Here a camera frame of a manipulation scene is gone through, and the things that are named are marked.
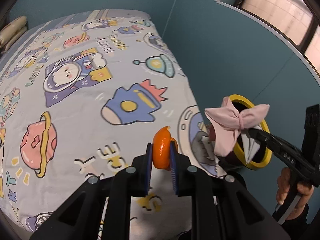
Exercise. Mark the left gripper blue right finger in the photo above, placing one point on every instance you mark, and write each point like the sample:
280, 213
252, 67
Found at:
179, 164

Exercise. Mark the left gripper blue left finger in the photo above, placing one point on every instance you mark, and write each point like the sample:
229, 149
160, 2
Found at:
142, 175

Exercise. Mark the pink cloth piece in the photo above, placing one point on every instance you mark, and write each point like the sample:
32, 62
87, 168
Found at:
228, 122

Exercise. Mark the grey cloth piece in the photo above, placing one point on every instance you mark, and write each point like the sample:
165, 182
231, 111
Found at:
250, 146

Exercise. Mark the yellow rimmed trash bin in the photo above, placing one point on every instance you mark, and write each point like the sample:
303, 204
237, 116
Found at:
263, 156

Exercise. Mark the person's right hand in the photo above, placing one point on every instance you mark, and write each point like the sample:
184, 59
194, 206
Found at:
305, 190

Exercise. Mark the cartoon space print bedsheet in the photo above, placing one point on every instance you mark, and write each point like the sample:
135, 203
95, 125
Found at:
81, 96

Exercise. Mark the beige patterned pillow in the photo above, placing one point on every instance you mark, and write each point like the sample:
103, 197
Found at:
12, 28

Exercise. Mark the window with white frame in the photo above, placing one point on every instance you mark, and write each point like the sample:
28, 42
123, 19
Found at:
291, 19

